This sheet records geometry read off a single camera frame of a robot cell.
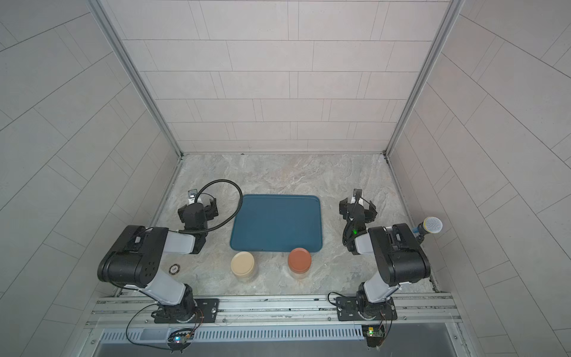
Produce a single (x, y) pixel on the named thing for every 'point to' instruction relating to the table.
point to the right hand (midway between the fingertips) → (358, 197)
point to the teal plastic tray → (276, 222)
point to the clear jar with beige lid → (242, 265)
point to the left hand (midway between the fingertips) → (203, 198)
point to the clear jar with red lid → (299, 262)
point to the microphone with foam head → (430, 224)
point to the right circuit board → (374, 334)
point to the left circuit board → (180, 339)
